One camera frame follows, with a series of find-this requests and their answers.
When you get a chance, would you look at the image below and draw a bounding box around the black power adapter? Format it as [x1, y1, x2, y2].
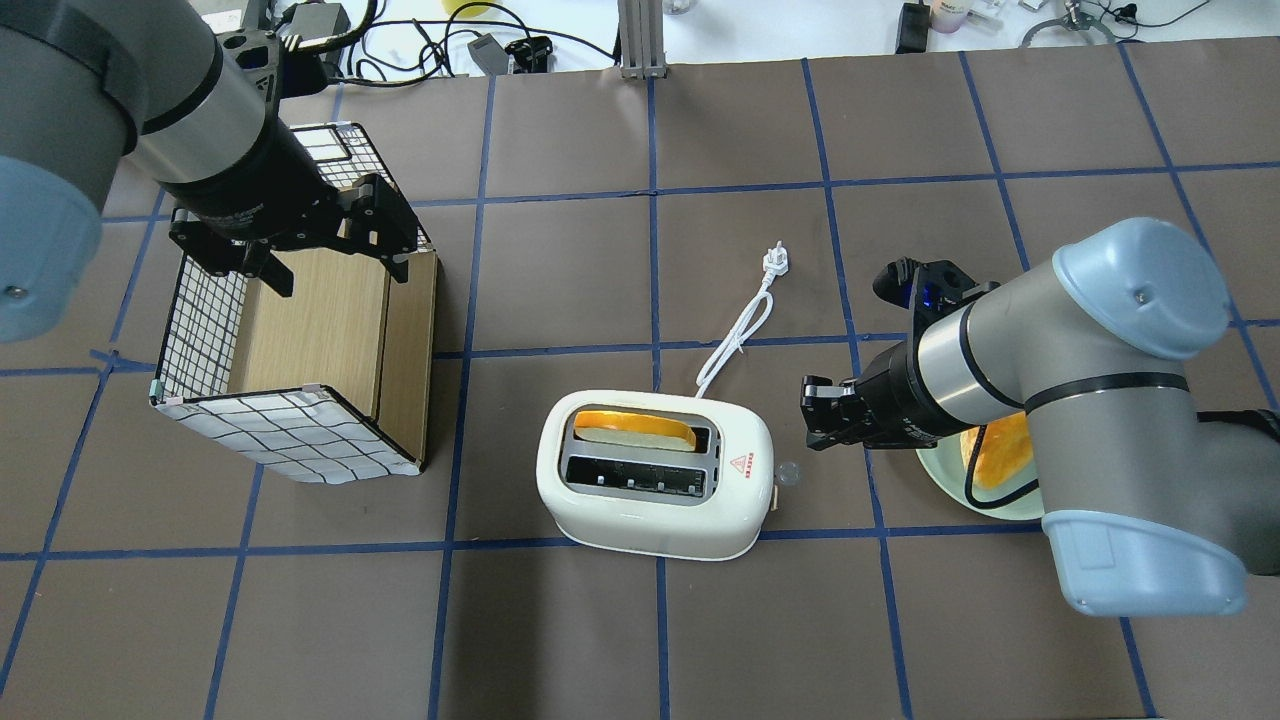
[467, 35, 512, 76]

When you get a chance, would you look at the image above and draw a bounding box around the aluminium frame post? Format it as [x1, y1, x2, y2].
[617, 0, 668, 79]

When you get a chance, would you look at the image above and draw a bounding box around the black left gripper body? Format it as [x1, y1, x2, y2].
[165, 40, 421, 286]

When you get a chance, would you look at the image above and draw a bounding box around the white two-slot toaster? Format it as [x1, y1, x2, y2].
[535, 389, 774, 562]

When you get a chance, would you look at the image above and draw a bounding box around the yellow toast slice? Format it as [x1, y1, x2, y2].
[572, 410, 698, 452]

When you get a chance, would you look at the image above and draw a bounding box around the white toaster power cable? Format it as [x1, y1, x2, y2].
[694, 243, 794, 400]

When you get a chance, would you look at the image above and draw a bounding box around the wire basket with checked liner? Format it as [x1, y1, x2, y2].
[148, 122, 439, 484]

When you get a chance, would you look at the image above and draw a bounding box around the light green plate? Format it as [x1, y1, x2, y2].
[915, 436, 1044, 521]

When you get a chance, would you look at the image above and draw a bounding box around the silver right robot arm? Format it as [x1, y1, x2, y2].
[800, 217, 1277, 618]

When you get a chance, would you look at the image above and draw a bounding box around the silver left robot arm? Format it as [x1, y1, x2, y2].
[1, 1, 422, 343]

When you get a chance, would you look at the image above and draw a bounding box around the golden triangular pastry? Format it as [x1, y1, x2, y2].
[959, 413, 1034, 489]

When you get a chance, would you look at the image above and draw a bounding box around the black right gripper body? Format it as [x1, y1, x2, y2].
[800, 258, 1000, 451]

